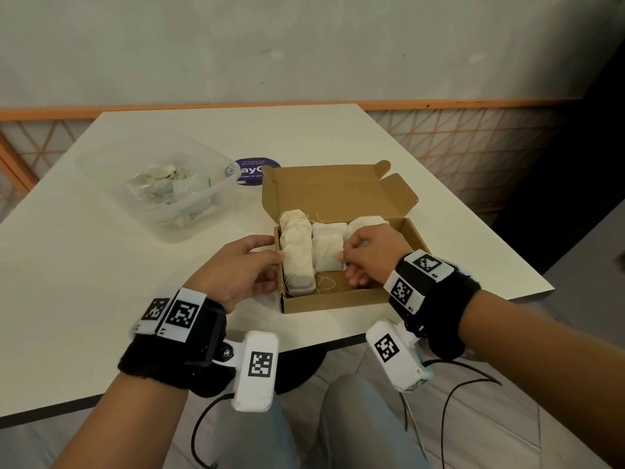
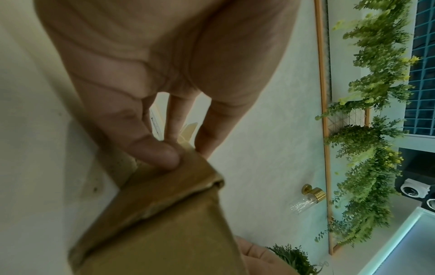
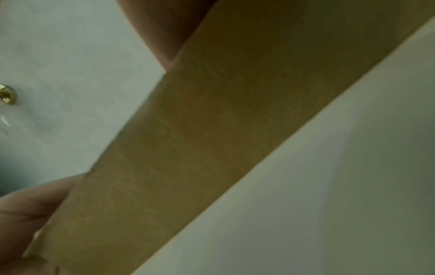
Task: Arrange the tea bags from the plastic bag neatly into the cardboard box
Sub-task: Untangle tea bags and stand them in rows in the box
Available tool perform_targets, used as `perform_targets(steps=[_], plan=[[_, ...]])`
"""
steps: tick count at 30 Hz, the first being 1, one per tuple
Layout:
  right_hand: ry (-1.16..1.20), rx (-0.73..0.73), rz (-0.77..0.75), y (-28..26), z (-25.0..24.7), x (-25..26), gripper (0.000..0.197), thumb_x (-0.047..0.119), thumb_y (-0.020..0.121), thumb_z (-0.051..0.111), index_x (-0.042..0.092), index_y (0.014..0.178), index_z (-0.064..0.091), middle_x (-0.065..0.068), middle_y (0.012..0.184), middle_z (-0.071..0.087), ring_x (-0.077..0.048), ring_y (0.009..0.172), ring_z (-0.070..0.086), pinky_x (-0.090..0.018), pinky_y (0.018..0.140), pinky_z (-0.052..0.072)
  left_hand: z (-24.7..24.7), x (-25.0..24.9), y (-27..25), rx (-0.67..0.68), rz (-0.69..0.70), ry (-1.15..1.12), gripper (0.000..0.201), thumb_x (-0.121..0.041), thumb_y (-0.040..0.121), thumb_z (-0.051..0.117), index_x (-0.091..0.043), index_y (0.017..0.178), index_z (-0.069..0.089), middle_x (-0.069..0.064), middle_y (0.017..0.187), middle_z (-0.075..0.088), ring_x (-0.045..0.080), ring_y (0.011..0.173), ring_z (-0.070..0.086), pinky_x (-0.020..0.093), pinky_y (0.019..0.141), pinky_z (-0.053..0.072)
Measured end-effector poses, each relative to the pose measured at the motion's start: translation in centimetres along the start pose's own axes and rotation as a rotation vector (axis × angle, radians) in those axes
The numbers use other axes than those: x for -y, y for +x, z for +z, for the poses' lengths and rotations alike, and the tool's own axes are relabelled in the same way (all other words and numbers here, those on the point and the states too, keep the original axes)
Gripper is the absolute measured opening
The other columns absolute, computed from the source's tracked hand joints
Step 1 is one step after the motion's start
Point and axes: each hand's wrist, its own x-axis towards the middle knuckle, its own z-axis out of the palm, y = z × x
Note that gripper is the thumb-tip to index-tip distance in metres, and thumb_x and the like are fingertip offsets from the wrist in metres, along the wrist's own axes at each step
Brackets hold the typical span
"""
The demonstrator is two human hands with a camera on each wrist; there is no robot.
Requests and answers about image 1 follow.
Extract black cable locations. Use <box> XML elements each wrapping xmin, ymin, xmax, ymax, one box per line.
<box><xmin>190</xmin><ymin>393</ymin><xmax>235</xmax><ymax>469</ymax></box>
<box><xmin>422</xmin><ymin>358</ymin><xmax>504</xmax><ymax>469</ymax></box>

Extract person's left forearm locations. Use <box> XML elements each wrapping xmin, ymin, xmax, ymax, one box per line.
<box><xmin>51</xmin><ymin>373</ymin><xmax>189</xmax><ymax>469</ymax></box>

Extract round purple sticker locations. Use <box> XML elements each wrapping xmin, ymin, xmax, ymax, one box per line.
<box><xmin>226</xmin><ymin>156</ymin><xmax>283</xmax><ymax>187</ymax></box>

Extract person's left hand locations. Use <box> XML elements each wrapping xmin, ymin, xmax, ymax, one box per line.
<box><xmin>183</xmin><ymin>234</ymin><xmax>286</xmax><ymax>314</ymax></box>

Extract brown paper box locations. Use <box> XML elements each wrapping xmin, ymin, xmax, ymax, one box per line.
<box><xmin>261</xmin><ymin>160</ymin><xmax>430</xmax><ymax>315</ymax></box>

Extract clear plastic container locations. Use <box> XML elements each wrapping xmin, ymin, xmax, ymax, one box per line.
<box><xmin>77</xmin><ymin>134</ymin><xmax>243</xmax><ymax>242</ymax></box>

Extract orange lattice fence panel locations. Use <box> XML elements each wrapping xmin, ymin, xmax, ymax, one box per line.
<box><xmin>0</xmin><ymin>131</ymin><xmax>40</xmax><ymax>225</ymax></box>
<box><xmin>0</xmin><ymin>98</ymin><xmax>582</xmax><ymax>225</ymax></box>

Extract grey trousers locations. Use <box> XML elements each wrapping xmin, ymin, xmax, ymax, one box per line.
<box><xmin>214</xmin><ymin>373</ymin><xmax>433</xmax><ymax>469</ymax></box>

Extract person's right hand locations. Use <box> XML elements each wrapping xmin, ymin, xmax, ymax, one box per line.
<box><xmin>335</xmin><ymin>223</ymin><xmax>415</xmax><ymax>290</ymax></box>

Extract black marker wristband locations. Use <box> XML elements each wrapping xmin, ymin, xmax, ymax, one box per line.
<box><xmin>383</xmin><ymin>248</ymin><xmax>482</xmax><ymax>361</ymax></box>
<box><xmin>117</xmin><ymin>287</ymin><xmax>228</xmax><ymax>399</ymax></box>

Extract rows of packed tea bags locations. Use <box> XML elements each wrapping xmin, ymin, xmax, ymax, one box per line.
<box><xmin>277</xmin><ymin>208</ymin><xmax>390</xmax><ymax>297</ymax></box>

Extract person's right forearm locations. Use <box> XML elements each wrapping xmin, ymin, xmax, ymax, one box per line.
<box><xmin>458</xmin><ymin>290</ymin><xmax>625</xmax><ymax>469</ymax></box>

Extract white stringed tea bag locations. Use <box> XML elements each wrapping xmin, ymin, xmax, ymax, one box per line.
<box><xmin>311</xmin><ymin>233</ymin><xmax>346</xmax><ymax>274</ymax></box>

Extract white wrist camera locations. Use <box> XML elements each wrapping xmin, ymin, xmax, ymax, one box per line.
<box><xmin>365</xmin><ymin>319</ymin><xmax>434</xmax><ymax>394</ymax></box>
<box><xmin>222</xmin><ymin>330</ymin><xmax>280</xmax><ymax>414</ymax></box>

